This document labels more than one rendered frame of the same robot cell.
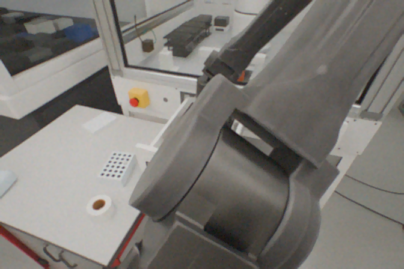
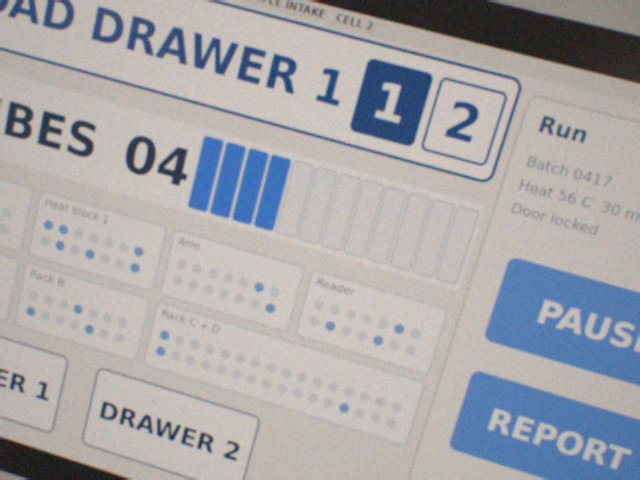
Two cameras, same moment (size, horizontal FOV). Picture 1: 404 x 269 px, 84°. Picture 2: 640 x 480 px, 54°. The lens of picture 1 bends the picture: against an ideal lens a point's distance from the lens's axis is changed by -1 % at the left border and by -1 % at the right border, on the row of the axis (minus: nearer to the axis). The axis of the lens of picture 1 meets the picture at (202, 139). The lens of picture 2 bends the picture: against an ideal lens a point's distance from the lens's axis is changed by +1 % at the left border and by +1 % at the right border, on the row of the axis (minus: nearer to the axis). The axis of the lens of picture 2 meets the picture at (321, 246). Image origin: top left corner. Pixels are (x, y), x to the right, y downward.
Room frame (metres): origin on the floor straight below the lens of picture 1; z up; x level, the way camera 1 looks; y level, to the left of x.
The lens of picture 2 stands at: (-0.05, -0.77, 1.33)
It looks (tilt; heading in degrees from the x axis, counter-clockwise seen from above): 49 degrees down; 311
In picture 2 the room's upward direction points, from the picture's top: 11 degrees clockwise
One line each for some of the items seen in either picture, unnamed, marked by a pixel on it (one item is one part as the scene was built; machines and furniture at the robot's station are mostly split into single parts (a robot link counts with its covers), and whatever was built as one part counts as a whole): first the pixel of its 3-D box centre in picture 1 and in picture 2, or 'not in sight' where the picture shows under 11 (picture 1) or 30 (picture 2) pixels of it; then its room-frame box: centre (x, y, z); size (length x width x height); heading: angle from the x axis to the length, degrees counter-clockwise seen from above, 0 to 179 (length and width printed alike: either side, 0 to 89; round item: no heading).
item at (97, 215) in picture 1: (100, 208); not in sight; (0.36, 0.30, 0.78); 0.07 x 0.07 x 0.04
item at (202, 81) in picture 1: (207, 87); not in sight; (0.53, -0.01, 1.09); 0.07 x 0.06 x 0.07; 168
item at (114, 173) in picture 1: (118, 168); not in sight; (0.52, 0.30, 0.78); 0.12 x 0.08 x 0.04; 172
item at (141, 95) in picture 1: (138, 98); not in sight; (0.83, 0.27, 0.88); 0.07 x 0.05 x 0.07; 71
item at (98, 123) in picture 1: (100, 122); not in sight; (0.80, 0.46, 0.77); 0.13 x 0.09 x 0.02; 146
